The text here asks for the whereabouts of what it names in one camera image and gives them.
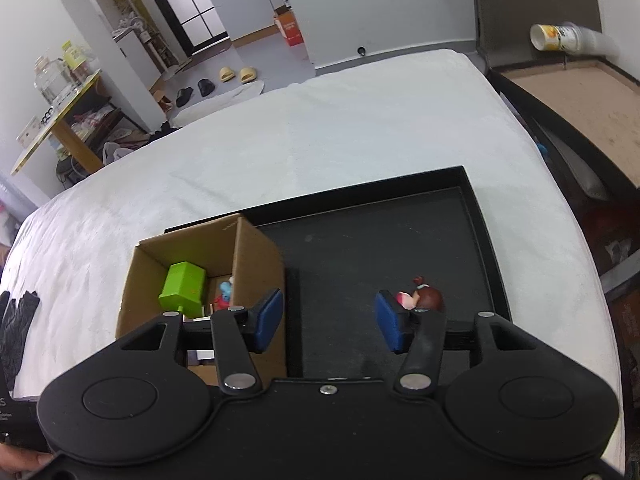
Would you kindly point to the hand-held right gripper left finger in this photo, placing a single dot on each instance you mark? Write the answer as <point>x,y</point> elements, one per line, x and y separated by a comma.
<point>267,320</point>

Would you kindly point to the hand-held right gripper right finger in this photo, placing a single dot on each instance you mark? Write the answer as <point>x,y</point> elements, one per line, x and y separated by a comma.
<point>390,322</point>

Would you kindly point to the brown-haired pink figurine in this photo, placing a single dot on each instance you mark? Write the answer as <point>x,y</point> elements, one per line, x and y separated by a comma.
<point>427,300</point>

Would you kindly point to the blue and red figurine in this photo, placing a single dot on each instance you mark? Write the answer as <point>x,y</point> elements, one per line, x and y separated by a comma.
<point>225,292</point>

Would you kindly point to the black tray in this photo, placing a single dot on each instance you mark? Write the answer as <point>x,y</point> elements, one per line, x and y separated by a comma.
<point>375,240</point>

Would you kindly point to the person's left hand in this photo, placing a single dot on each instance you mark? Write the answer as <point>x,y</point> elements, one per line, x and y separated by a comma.
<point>20,462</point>

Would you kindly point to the green plastic block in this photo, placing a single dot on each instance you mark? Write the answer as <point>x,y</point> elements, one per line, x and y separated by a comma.
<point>182,285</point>

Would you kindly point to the black glove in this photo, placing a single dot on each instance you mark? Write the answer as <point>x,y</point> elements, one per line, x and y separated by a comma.
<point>17,330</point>

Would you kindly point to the white plastic bag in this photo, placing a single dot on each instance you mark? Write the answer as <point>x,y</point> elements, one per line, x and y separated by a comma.
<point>117,154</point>

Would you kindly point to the black slipper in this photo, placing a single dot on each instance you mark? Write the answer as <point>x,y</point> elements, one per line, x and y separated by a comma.
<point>184,96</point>
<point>206,87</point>

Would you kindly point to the grey cushion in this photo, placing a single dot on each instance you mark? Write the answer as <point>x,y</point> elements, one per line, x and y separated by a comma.
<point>575,165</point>

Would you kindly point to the yellow slipper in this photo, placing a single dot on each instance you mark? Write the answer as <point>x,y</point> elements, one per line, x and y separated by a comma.
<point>227,74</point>
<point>248,75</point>

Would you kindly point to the black side table wooden top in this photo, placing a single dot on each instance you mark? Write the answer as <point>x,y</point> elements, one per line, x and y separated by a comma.
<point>590,110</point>

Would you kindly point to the yellow-edged wooden table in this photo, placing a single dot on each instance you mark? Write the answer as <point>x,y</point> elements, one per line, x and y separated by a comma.
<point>50,125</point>

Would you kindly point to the orange-red cardboard box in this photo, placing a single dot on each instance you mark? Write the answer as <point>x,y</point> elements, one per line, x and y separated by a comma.
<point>290,27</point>

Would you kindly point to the small white cabinet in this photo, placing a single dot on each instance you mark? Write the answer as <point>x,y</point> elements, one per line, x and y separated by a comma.
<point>137,55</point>

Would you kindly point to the white kitchen cabinet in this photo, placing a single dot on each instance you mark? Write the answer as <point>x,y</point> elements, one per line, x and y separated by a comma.
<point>245,0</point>

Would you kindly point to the glass jar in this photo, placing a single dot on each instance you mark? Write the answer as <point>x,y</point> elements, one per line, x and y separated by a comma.
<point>52,80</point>

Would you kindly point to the jar with yellow label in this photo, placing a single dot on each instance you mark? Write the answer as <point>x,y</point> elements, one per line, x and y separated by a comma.
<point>75,55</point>

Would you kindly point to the white bottle with yellow label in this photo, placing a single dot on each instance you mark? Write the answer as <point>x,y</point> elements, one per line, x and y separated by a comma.
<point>560,37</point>

